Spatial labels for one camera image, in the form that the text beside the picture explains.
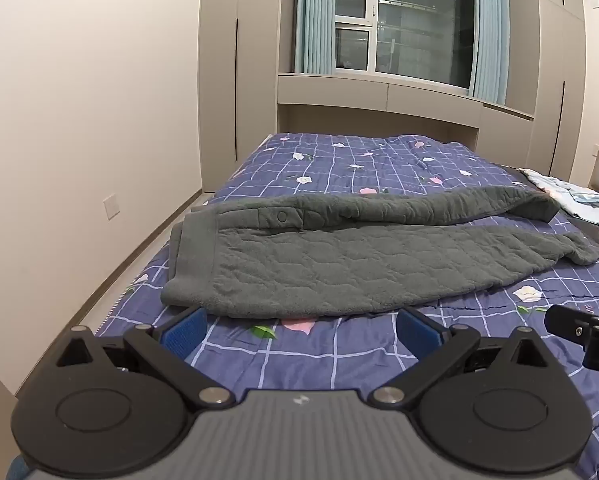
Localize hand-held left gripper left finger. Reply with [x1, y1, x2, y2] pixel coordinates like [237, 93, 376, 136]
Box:
[54, 306, 236, 408]

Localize beige window cabinet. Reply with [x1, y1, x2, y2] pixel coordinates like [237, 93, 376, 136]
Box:
[276, 73, 536, 158]

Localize blue floral checked quilt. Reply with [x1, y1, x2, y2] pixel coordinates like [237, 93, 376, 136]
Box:
[6, 132, 599, 480]

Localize bed with dark sheet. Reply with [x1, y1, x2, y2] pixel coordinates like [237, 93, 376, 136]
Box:
[92, 132, 599, 480]

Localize beige wardrobe with round hole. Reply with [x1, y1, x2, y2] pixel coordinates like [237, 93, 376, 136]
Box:
[523, 0, 589, 184]

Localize grey fleece pants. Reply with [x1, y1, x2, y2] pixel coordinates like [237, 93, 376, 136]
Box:
[160, 184, 599, 319]

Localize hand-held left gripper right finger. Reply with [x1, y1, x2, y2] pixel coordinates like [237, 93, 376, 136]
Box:
[368, 306, 553, 409]

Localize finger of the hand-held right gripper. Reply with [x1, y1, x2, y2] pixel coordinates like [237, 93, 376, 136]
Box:
[544, 303, 599, 371]

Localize light blue printed cloth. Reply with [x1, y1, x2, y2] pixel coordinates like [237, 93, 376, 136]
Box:
[522, 167, 599, 231]

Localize window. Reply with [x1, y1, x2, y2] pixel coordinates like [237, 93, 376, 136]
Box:
[333, 0, 476, 89]

